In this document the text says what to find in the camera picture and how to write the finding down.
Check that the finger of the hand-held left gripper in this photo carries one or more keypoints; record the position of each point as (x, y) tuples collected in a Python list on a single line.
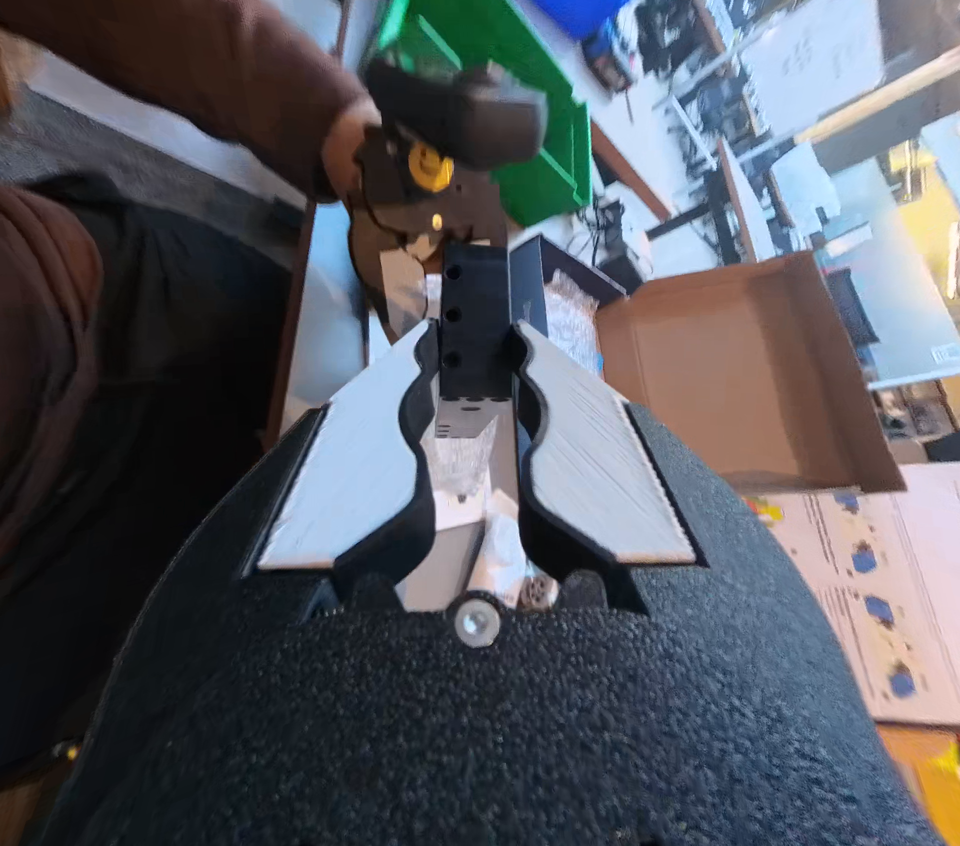
[(401, 283)]

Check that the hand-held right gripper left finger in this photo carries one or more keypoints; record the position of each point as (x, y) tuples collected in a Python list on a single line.
[(352, 478)]

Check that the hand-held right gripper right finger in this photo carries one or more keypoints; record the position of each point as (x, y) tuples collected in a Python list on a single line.
[(607, 478)]

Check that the black drive box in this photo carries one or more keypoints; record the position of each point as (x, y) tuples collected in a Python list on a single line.
[(472, 321)]

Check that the clear bag small dark parts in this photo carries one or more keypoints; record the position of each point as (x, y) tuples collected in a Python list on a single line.
[(461, 463)]

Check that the clear bag grey tracks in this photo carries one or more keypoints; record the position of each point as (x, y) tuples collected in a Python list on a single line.
[(574, 321)]

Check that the blue cardboard box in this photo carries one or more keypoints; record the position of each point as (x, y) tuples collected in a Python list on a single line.
[(750, 373)]

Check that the person's left forearm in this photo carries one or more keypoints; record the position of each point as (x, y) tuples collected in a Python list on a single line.
[(187, 13)]

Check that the person's left hand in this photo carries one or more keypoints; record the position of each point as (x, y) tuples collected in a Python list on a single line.
[(349, 148)]

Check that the white printed poster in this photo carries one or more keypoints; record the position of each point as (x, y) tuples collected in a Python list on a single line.
[(877, 598)]

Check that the whiteboard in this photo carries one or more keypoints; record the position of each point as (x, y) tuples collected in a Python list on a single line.
[(817, 50)]

